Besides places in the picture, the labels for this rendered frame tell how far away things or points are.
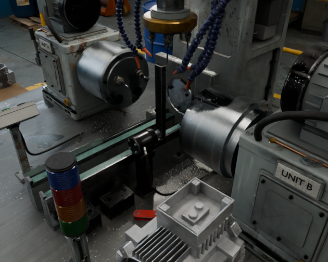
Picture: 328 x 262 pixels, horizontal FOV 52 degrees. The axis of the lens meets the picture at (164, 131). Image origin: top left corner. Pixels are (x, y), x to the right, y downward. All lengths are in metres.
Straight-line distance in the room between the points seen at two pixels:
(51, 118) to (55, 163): 1.00
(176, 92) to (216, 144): 0.43
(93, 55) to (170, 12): 0.42
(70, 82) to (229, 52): 0.69
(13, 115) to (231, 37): 0.79
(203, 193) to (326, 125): 0.29
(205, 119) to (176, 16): 0.34
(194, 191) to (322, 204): 0.28
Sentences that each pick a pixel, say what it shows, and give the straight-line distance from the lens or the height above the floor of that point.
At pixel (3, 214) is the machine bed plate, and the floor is 0.80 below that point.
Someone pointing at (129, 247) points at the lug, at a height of 1.09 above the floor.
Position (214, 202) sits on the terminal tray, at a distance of 0.72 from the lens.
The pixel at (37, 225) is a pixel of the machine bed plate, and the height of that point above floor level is 0.80.
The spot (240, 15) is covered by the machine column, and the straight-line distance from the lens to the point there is 1.20.
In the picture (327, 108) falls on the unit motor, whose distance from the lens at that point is 0.74.
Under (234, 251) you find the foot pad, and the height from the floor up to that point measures 1.08.
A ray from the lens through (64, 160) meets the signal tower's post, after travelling 0.67.
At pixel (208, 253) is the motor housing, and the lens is 0.69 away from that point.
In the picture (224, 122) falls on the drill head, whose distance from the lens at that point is 0.94.
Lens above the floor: 1.62
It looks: 34 degrees down
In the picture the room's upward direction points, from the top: straight up
